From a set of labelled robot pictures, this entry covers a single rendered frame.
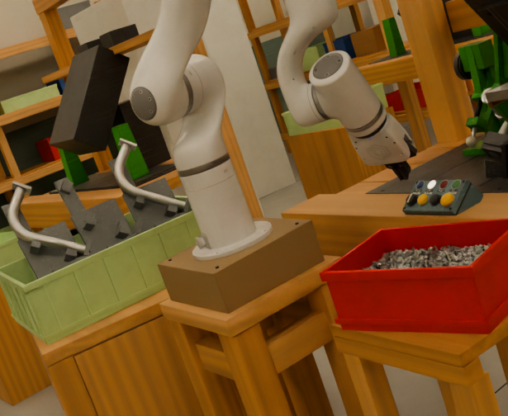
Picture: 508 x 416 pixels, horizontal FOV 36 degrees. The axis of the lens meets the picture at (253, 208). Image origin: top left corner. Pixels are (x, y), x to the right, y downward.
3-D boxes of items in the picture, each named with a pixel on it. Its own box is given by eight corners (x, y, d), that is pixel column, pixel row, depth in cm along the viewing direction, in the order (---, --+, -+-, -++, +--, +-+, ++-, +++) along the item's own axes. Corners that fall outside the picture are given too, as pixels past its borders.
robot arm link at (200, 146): (168, 179, 173) (128, 77, 168) (218, 151, 187) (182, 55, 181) (207, 172, 165) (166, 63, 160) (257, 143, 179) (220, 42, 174)
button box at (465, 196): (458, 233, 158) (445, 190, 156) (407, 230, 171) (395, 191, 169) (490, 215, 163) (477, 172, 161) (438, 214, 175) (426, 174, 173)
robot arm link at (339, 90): (336, 136, 149) (381, 120, 145) (301, 91, 141) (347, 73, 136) (337, 105, 154) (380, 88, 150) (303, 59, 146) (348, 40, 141)
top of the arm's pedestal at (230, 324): (231, 338, 159) (225, 320, 158) (163, 319, 186) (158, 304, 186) (346, 271, 175) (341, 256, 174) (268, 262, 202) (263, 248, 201)
